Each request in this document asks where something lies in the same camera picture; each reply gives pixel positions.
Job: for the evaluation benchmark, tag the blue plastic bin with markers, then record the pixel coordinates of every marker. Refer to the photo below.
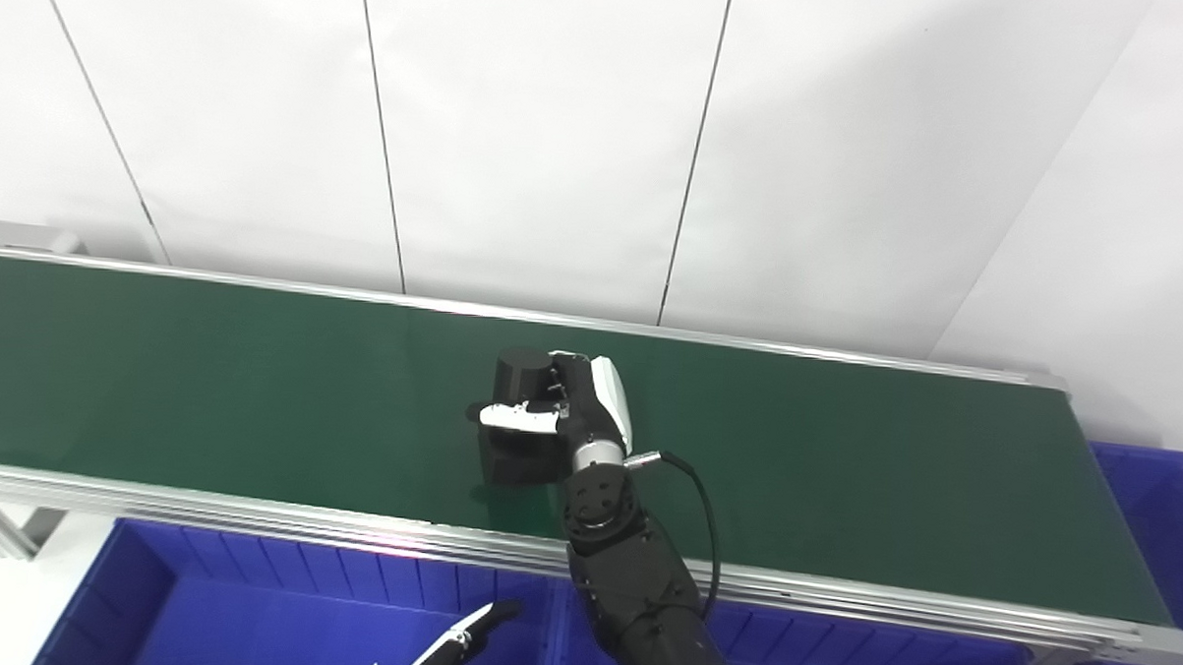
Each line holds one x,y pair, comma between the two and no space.
836,661
1169,550
247,606

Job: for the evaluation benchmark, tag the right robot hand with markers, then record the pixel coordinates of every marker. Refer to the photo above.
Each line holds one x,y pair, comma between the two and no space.
594,401

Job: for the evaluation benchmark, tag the black cylinder block part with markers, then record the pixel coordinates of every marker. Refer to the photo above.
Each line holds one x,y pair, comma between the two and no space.
521,379

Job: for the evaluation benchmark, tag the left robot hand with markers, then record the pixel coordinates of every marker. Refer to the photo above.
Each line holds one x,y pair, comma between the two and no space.
458,643

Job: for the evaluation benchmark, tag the aluminium conveyor leg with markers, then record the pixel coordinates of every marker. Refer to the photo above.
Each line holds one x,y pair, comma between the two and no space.
9,527

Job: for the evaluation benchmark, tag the green conveyor belt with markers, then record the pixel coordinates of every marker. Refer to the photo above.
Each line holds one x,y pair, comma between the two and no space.
255,390
838,597

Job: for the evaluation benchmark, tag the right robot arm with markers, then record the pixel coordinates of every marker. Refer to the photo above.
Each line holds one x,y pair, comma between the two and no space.
632,580

